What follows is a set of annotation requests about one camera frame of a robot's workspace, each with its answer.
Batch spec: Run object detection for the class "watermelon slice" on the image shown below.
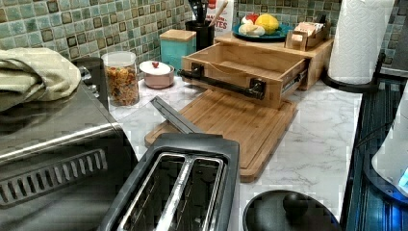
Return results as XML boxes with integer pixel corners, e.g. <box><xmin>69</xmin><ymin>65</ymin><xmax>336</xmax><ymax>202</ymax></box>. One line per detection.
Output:
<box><xmin>241</xmin><ymin>13</ymin><xmax>259</xmax><ymax>24</ymax></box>

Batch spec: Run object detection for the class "black pot lid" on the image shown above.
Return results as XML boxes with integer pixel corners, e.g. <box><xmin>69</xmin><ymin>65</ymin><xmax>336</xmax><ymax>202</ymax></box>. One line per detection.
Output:
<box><xmin>242</xmin><ymin>190</ymin><xmax>343</xmax><ymax>231</ymax></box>

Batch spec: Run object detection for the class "black two-slot toaster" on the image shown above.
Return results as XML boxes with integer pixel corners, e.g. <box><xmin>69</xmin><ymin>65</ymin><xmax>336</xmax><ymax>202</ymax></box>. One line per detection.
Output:
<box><xmin>97</xmin><ymin>133</ymin><xmax>240</xmax><ymax>231</ymax></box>

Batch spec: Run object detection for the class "yellow lemon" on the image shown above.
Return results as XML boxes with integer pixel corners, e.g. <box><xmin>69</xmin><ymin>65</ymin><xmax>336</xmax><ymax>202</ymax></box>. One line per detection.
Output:
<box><xmin>255</xmin><ymin>13</ymin><xmax>279</xmax><ymax>35</ymax></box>

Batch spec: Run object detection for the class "peeled banana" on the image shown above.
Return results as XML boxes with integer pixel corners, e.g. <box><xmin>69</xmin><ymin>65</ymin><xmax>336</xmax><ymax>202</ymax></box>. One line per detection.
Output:
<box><xmin>239</xmin><ymin>24</ymin><xmax>266</xmax><ymax>37</ymax></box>

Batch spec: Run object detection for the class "bamboo drawer with black handle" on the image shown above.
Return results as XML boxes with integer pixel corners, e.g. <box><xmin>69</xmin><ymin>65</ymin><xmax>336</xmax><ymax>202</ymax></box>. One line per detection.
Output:
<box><xmin>178</xmin><ymin>42</ymin><xmax>309</xmax><ymax>109</ymax></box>

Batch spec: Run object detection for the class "bamboo drawer cabinet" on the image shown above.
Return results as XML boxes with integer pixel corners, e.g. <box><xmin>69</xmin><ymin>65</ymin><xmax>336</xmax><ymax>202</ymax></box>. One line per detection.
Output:
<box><xmin>215</xmin><ymin>33</ymin><xmax>333</xmax><ymax>90</ymax></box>

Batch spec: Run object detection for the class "black utensil holder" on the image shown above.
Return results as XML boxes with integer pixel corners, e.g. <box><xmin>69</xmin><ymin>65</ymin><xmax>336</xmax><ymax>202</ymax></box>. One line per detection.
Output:
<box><xmin>185</xmin><ymin>20</ymin><xmax>215</xmax><ymax>51</ymax></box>

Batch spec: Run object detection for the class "wooden spoon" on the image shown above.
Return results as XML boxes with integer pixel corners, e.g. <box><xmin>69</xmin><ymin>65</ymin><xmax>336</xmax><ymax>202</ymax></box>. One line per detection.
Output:
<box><xmin>209</xmin><ymin>0</ymin><xmax>228</xmax><ymax>27</ymax></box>

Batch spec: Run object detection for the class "pink ceramic lidded bowl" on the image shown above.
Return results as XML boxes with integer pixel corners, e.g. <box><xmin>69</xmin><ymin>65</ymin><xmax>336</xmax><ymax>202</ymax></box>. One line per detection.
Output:
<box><xmin>139</xmin><ymin>61</ymin><xmax>174</xmax><ymax>89</ymax></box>

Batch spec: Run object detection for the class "stainless steel toaster oven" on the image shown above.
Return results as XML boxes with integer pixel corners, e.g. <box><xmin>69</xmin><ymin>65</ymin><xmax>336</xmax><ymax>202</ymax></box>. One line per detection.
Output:
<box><xmin>0</xmin><ymin>57</ymin><xmax>206</xmax><ymax>231</ymax></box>

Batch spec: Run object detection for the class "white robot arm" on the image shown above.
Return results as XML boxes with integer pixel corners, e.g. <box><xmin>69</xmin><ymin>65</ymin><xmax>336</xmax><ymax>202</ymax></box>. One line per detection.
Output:
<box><xmin>364</xmin><ymin>82</ymin><xmax>407</xmax><ymax>206</ymax></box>

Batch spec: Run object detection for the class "black paper towel holder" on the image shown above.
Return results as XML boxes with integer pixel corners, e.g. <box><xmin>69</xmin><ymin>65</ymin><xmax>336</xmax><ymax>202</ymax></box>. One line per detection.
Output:
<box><xmin>320</xmin><ymin>52</ymin><xmax>386</xmax><ymax>93</ymax></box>

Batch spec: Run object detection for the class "wooden tea bag box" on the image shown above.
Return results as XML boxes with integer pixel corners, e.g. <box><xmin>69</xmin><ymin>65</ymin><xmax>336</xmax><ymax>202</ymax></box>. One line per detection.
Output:
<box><xmin>284</xmin><ymin>21</ymin><xmax>331</xmax><ymax>51</ymax></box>

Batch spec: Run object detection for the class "white paper towel roll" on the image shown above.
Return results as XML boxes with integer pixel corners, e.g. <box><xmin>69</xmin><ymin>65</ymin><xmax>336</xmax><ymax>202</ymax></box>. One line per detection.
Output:
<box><xmin>328</xmin><ymin>0</ymin><xmax>395</xmax><ymax>85</ymax></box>

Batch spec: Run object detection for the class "bamboo cutting board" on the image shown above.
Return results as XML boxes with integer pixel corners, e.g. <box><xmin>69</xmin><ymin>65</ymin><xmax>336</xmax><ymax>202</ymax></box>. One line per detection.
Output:
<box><xmin>144</xmin><ymin>89</ymin><xmax>298</xmax><ymax>183</ymax></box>

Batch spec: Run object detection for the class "oat bites cereal box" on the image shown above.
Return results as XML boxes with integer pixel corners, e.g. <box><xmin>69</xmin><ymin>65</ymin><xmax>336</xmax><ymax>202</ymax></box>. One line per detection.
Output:
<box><xmin>206</xmin><ymin>0</ymin><xmax>234</xmax><ymax>37</ymax></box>

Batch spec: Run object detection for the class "teal plate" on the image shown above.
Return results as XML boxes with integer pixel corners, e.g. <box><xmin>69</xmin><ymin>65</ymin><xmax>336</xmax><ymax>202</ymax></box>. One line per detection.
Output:
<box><xmin>232</xmin><ymin>24</ymin><xmax>293</xmax><ymax>42</ymax></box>

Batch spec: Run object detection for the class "teal canister with wooden lid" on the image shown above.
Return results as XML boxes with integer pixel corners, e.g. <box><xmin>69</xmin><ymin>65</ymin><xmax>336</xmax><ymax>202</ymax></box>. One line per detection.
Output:
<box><xmin>160</xmin><ymin>29</ymin><xmax>196</xmax><ymax>69</ymax></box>

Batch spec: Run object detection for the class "beige folded towel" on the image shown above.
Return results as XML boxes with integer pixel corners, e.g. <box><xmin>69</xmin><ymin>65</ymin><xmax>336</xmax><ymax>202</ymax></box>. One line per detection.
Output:
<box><xmin>0</xmin><ymin>48</ymin><xmax>81</xmax><ymax>111</ymax></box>

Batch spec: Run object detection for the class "clear cereal jar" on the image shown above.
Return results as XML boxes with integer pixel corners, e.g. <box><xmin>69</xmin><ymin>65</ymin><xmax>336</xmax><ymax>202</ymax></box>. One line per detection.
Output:
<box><xmin>101</xmin><ymin>51</ymin><xmax>140</xmax><ymax>106</ymax></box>

